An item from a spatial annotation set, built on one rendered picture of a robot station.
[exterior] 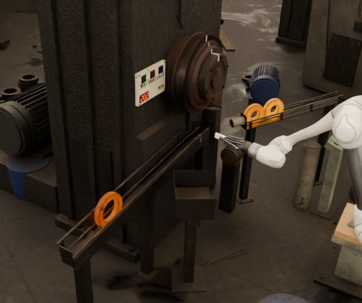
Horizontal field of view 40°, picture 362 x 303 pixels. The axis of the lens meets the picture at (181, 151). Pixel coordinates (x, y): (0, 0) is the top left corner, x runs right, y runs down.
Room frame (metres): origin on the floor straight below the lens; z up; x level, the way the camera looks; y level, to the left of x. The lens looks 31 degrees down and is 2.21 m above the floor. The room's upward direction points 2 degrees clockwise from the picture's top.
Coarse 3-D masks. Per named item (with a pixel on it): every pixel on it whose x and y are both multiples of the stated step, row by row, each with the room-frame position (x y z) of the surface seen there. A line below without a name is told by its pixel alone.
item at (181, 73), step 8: (192, 40) 2.67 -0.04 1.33; (200, 40) 2.65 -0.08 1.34; (208, 40) 2.73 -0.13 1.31; (216, 40) 2.82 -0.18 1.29; (184, 48) 2.63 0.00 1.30; (192, 48) 2.61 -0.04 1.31; (184, 56) 2.58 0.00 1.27; (192, 56) 2.58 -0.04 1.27; (184, 64) 2.55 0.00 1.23; (176, 72) 2.55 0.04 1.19; (184, 72) 2.52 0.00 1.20; (176, 80) 2.54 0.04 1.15; (184, 80) 2.51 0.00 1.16; (176, 88) 2.54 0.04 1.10; (184, 88) 2.51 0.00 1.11; (176, 96) 2.55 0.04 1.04; (184, 96) 2.52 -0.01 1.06; (184, 104) 2.53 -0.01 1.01; (208, 104) 2.78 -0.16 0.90; (192, 112) 2.61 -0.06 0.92
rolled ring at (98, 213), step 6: (108, 192) 1.99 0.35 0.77; (114, 192) 2.01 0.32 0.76; (102, 198) 1.95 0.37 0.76; (108, 198) 1.95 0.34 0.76; (114, 198) 1.99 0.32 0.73; (120, 198) 2.03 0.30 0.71; (102, 204) 1.92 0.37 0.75; (114, 204) 2.03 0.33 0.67; (120, 204) 2.03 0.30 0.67; (96, 210) 1.91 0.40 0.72; (102, 210) 1.91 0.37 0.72; (114, 210) 2.01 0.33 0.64; (96, 216) 1.90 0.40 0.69; (102, 216) 1.91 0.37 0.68; (108, 216) 1.99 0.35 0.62; (96, 222) 1.90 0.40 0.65; (102, 222) 1.91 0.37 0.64
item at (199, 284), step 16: (176, 176) 2.28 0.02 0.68; (192, 176) 2.29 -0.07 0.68; (208, 176) 2.30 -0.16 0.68; (176, 192) 2.24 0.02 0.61; (192, 192) 2.24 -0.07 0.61; (208, 192) 2.25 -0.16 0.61; (176, 208) 2.02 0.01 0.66; (192, 208) 2.03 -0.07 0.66; (208, 208) 2.04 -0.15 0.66; (192, 224) 2.15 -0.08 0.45; (192, 240) 2.16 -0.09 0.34; (192, 256) 2.16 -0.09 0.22; (176, 272) 2.23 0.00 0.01; (192, 272) 2.16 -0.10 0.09; (176, 288) 2.11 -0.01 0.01; (192, 288) 2.11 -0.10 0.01
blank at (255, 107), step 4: (252, 104) 3.05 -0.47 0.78; (256, 104) 3.05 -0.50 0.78; (248, 108) 3.02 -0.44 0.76; (252, 108) 3.02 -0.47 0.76; (256, 108) 3.03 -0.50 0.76; (260, 108) 3.05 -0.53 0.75; (244, 112) 3.02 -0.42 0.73; (248, 112) 3.01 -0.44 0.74; (252, 112) 3.02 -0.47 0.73; (260, 112) 3.05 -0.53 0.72; (264, 112) 3.06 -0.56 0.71; (248, 116) 3.01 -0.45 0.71; (256, 116) 3.06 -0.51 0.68; (260, 116) 3.05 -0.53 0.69; (248, 120) 3.01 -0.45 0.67; (252, 124) 3.02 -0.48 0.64
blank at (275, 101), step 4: (268, 100) 3.10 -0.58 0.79; (272, 100) 3.09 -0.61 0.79; (276, 100) 3.10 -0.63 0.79; (280, 100) 3.11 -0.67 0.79; (268, 104) 3.07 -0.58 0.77; (272, 104) 3.09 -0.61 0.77; (276, 104) 3.10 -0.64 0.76; (280, 104) 3.11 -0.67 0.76; (264, 108) 3.08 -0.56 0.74; (268, 108) 3.07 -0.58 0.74; (276, 108) 3.13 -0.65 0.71; (280, 108) 3.11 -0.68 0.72; (268, 112) 3.07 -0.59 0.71; (272, 112) 3.12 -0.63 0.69; (276, 112) 3.11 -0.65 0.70; (272, 116) 3.09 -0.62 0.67
